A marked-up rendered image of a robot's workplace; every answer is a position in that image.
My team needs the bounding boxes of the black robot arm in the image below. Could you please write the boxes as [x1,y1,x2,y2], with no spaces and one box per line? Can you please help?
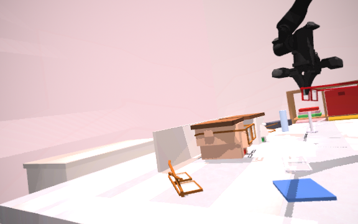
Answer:
[272,0,319,57]

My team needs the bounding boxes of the blue flat slab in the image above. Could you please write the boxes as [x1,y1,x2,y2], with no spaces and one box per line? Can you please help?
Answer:
[272,179,337,203]

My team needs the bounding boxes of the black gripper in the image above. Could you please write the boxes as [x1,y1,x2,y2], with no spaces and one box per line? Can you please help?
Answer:
[272,44,343,88]

